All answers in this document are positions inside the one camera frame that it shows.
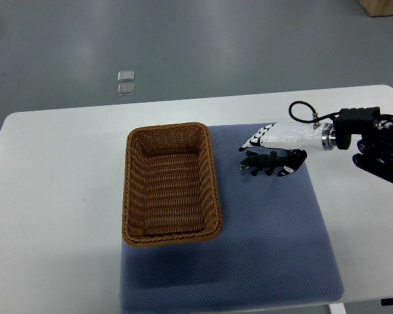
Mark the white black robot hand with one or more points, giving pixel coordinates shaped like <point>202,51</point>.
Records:
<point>290,139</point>

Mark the dark green toy crocodile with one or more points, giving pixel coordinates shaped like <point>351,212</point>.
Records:
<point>258,162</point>

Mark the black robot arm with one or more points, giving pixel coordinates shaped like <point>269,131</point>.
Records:
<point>376,144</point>

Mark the brown wicker basket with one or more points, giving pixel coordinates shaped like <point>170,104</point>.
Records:
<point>171,194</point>

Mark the blue textured mat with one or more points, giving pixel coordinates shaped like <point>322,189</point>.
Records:
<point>274,249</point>

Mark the wooden box corner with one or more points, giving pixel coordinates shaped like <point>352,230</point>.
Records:
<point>378,8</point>

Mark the white table leg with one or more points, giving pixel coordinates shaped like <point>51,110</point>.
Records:
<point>337,308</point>

